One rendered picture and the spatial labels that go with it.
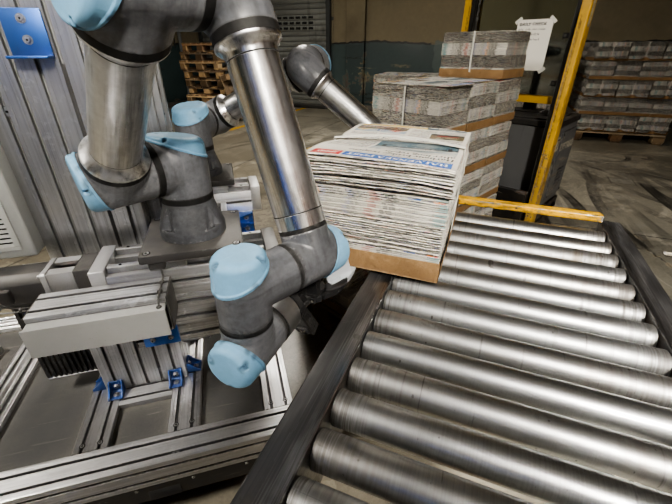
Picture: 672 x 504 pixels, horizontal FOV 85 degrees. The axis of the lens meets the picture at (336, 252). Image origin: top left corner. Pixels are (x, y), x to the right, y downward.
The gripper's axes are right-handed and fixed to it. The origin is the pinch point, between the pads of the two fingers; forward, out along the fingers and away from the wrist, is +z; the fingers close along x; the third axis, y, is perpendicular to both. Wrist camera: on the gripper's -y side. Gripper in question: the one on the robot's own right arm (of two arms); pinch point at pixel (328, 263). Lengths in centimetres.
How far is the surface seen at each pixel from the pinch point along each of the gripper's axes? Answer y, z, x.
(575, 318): -0.4, -0.2, -47.0
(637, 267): 0, 23, -62
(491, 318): -0.2, -6.2, -33.3
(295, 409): 0.0, -35.6, -10.5
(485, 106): 15, 154, -22
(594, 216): 2, 47, -57
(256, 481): -0.1, -45.2, -10.8
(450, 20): 87, 768, 81
